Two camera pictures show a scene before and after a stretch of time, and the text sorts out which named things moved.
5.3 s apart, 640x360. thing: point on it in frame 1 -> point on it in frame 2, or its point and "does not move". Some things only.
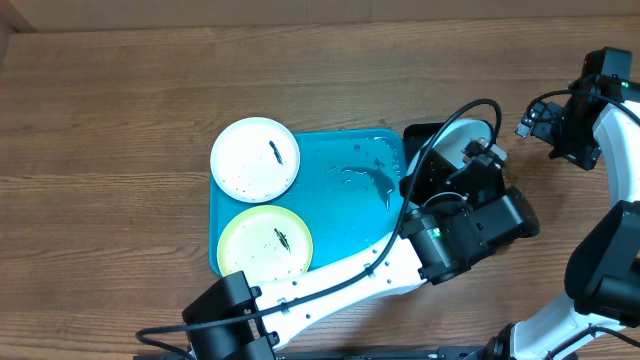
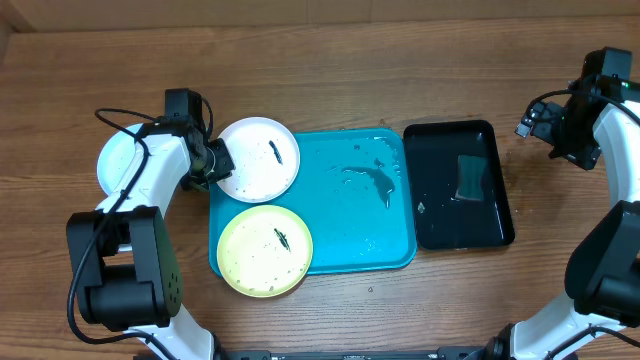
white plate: [255, 160] does not move
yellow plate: [265, 243] does not move
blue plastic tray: [350, 193] does not move
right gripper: [586, 155] does not move
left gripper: [435, 165] -> [224, 166]
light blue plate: [457, 138] -> [115, 155]
